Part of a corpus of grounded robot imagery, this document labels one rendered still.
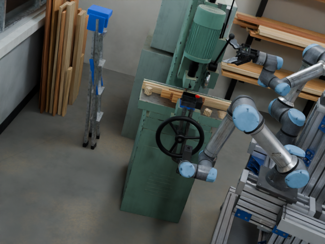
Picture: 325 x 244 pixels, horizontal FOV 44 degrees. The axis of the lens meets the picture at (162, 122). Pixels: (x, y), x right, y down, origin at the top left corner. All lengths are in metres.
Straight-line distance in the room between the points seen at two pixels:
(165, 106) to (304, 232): 1.06
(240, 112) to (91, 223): 1.42
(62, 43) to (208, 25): 1.60
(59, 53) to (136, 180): 1.39
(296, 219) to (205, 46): 1.09
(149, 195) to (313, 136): 1.18
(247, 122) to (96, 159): 1.80
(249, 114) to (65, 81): 2.29
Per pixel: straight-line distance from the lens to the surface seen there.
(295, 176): 2.06
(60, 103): 3.84
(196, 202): 3.26
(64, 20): 3.53
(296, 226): 2.25
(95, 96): 3.26
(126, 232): 2.83
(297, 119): 2.63
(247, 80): 4.51
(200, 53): 2.42
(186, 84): 2.53
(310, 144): 2.42
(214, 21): 2.37
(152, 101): 2.47
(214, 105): 2.65
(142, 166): 2.71
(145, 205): 2.92
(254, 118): 1.86
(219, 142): 2.10
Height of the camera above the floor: 1.98
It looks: 28 degrees down
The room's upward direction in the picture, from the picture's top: 17 degrees clockwise
